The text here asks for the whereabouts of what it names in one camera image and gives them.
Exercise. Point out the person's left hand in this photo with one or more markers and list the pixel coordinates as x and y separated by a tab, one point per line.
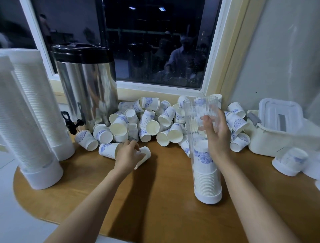
127	157

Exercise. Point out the person's right hand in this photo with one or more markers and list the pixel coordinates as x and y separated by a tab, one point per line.
220	137

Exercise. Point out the single blue-printed paper cup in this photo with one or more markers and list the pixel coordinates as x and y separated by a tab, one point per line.
144	155

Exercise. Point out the nested stack of paper cups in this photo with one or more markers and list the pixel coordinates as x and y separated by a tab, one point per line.
290	161
42	100
20	130
206	175

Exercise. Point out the pile of paper cups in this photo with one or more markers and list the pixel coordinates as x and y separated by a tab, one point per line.
150	122

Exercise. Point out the person's right forearm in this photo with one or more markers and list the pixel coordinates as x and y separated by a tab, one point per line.
255	205

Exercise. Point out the person's left forearm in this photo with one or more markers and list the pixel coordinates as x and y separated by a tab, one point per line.
87	213

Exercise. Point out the translucent plastic box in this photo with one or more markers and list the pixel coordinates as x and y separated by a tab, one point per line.
270	142

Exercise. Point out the white plastic lid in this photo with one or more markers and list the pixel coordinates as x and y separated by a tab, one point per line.
280	114

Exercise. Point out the stainless steel water dispenser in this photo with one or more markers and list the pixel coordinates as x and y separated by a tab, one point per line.
87	90

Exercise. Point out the white framed window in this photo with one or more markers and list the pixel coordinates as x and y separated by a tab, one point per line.
150	40

